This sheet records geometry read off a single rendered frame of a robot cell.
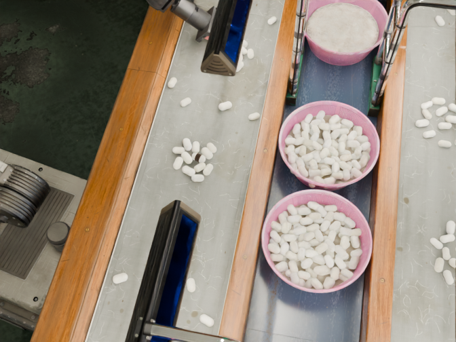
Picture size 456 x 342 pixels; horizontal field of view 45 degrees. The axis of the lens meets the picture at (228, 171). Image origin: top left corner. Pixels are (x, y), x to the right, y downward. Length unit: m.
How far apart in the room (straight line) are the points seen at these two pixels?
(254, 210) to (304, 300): 0.25
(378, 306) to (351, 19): 0.91
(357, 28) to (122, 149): 0.82
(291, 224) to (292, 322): 0.24
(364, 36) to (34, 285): 1.23
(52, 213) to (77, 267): 0.44
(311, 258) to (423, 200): 0.33
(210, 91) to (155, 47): 0.23
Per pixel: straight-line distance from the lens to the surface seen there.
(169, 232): 1.01
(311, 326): 1.40
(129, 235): 1.43
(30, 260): 1.78
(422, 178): 1.53
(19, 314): 1.86
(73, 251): 1.42
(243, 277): 1.33
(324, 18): 1.82
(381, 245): 1.40
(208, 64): 1.25
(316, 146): 1.52
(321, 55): 1.75
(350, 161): 1.53
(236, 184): 1.46
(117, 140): 1.54
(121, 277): 1.37
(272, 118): 1.53
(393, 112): 1.59
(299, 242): 1.39
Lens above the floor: 2.03
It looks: 61 degrees down
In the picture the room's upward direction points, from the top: 4 degrees counter-clockwise
